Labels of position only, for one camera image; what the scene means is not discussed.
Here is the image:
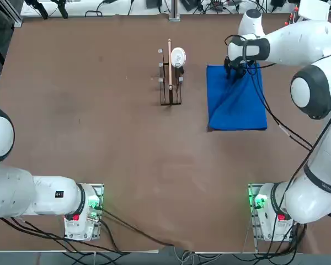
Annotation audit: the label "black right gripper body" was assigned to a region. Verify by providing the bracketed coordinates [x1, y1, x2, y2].
[223, 56, 249, 72]

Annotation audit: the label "blue towel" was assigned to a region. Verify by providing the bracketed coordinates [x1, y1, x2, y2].
[206, 62, 268, 133]

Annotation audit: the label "black base cable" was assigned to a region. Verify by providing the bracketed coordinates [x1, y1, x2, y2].
[98, 205, 191, 248]

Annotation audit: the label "white smiley cup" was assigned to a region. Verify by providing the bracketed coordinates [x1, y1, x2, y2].
[169, 46, 188, 68]

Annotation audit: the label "black stand legs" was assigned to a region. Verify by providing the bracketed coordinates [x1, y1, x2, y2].
[24, 0, 70, 20]

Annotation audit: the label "aluminium camera post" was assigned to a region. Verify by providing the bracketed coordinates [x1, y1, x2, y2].
[167, 0, 182, 22]

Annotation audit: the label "black wire cup rack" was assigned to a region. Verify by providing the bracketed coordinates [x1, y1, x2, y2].
[157, 38, 186, 107]

